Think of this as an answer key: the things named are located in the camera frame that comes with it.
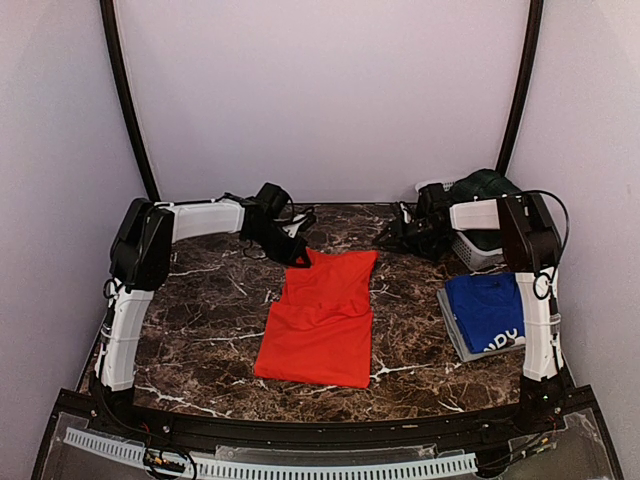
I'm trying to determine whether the white slotted cable duct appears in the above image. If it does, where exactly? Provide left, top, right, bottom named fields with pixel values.
left=63, top=427, right=478, bottom=480

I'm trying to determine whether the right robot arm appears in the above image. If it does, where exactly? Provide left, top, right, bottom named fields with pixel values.
left=373, top=184, right=568, bottom=382

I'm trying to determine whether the white laundry basket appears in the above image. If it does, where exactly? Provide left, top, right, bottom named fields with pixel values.
left=415, top=180, right=503, bottom=271

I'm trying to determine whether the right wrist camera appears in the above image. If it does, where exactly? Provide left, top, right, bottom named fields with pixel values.
left=416, top=183, right=449, bottom=217

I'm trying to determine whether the black front rail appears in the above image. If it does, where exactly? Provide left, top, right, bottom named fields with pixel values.
left=89, top=402, right=560, bottom=451

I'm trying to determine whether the red t-shirt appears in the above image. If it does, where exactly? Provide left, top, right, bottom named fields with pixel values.
left=254, top=249, right=378, bottom=389

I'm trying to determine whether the left black frame post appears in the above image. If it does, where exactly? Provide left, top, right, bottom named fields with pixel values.
left=99, top=0, right=161, bottom=201

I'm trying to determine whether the dark green plaid garment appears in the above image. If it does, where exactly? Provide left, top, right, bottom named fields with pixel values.
left=449, top=169, right=521, bottom=203

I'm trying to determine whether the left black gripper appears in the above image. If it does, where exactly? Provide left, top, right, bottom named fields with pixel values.
left=248, top=221, right=312, bottom=267

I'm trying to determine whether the right black frame post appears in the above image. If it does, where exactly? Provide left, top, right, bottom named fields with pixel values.
left=495, top=0, right=544, bottom=176

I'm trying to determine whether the blue printed t-shirt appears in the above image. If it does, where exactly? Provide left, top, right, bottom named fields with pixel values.
left=444, top=272, right=526, bottom=353

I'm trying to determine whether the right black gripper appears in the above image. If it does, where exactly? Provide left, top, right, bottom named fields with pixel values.
left=373, top=215, right=444, bottom=254

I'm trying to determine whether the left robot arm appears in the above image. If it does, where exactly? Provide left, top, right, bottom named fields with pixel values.
left=95, top=195, right=315, bottom=392

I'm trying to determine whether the grey folded garment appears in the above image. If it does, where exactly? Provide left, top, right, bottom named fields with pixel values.
left=436, top=272, right=529, bottom=364

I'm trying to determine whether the black frame post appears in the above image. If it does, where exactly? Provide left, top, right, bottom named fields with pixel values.
left=495, top=0, right=544, bottom=176
left=99, top=0, right=161, bottom=201

